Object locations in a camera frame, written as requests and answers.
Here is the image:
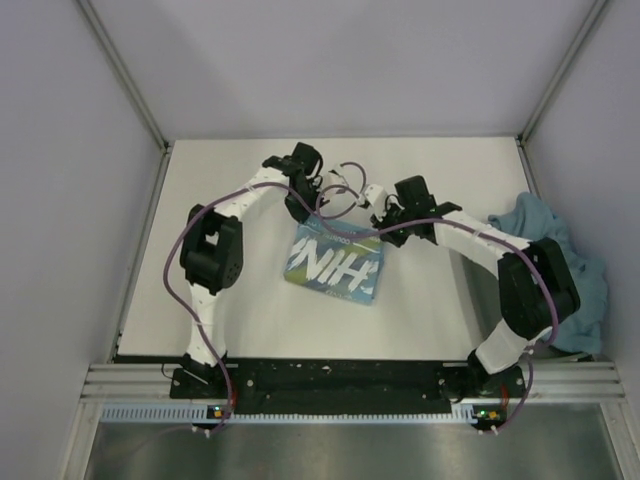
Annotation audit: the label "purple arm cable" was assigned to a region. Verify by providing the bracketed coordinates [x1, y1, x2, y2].
[316, 184, 560, 435]
[164, 160, 372, 431]

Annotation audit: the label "aluminium frame post right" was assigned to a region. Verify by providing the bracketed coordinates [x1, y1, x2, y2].
[516, 0, 614, 143]

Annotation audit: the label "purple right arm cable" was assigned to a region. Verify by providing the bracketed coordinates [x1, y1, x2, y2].
[316, 184, 560, 435]

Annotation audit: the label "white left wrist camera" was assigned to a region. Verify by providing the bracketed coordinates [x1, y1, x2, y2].
[326, 164, 349, 186]

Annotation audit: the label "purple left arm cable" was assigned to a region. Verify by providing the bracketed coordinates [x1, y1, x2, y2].
[164, 160, 372, 431]

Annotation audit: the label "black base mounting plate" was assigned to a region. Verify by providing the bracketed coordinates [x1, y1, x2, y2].
[170, 357, 525, 414]

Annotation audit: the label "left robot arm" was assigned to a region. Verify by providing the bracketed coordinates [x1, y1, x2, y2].
[179, 142, 323, 397]

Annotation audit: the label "aluminium frame post left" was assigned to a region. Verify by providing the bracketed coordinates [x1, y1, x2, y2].
[74, 0, 174, 153]

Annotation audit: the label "light blue cable duct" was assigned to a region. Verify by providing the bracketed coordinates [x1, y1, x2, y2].
[100, 403, 498, 426]

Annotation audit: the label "light blue plain t-shirt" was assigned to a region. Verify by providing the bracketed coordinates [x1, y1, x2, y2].
[488, 192, 608, 355]

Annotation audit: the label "light blue printed t-shirt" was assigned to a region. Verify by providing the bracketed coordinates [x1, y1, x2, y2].
[283, 218, 384, 305]

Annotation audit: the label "aluminium frame post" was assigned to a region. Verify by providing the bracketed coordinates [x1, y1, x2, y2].
[516, 0, 614, 143]
[74, 0, 174, 153]

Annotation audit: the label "grey plastic tray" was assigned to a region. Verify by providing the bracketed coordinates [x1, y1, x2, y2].
[536, 346, 597, 363]

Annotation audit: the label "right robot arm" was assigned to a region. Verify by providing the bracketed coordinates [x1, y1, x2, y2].
[360, 176, 581, 400]

